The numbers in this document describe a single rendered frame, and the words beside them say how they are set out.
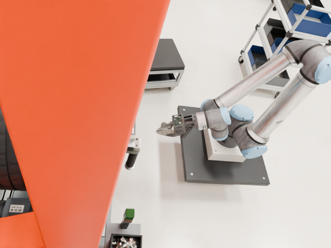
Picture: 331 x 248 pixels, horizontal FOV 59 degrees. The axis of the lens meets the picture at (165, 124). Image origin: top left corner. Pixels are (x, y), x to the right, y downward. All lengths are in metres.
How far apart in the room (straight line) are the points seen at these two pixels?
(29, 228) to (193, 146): 1.22
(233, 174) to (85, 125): 1.72
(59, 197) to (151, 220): 1.48
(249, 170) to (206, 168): 0.32
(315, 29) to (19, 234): 2.41
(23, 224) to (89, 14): 0.99
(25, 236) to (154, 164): 1.28
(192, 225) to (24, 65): 1.90
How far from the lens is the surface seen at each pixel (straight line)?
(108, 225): 1.54
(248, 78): 1.61
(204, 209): 2.20
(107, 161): 0.47
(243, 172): 2.09
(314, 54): 1.54
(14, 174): 1.14
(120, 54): 0.29
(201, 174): 1.94
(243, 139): 1.80
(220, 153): 1.97
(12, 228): 1.22
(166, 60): 2.44
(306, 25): 2.64
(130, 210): 1.35
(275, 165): 2.68
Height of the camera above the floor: 1.92
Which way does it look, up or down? 52 degrees down
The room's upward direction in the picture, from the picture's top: 24 degrees clockwise
